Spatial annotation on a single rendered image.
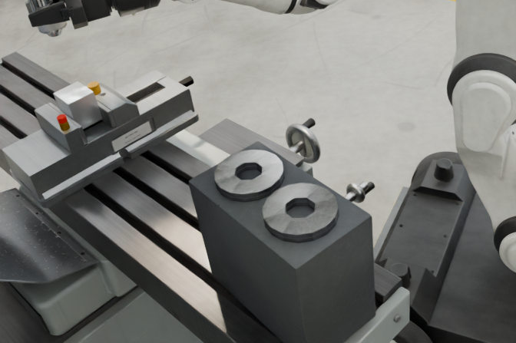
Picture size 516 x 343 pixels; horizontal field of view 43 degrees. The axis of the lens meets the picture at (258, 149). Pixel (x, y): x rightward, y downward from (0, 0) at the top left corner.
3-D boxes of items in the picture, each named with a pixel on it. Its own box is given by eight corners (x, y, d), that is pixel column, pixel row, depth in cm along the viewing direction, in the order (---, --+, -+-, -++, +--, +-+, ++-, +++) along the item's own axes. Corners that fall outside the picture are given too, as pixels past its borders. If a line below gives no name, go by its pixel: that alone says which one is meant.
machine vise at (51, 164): (160, 94, 141) (148, 49, 134) (201, 119, 131) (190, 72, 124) (10, 175, 124) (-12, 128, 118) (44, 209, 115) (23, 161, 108)
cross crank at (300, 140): (299, 145, 179) (296, 110, 172) (332, 161, 172) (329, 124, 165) (258, 175, 171) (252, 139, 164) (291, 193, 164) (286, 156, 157)
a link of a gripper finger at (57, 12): (26, 11, 104) (64, 0, 105) (33, 28, 106) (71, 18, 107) (27, 14, 102) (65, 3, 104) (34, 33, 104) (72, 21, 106)
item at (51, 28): (71, 27, 108) (61, -5, 105) (45, 37, 106) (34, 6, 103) (60, 18, 112) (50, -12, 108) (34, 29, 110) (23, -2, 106)
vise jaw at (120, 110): (107, 93, 130) (101, 76, 128) (140, 115, 122) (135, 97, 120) (81, 107, 127) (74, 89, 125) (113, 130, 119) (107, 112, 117)
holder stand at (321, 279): (273, 234, 102) (256, 131, 90) (377, 316, 88) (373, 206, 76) (211, 275, 97) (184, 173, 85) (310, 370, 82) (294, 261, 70)
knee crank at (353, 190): (363, 183, 177) (362, 166, 173) (381, 192, 173) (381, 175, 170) (309, 228, 166) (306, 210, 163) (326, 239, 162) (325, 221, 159)
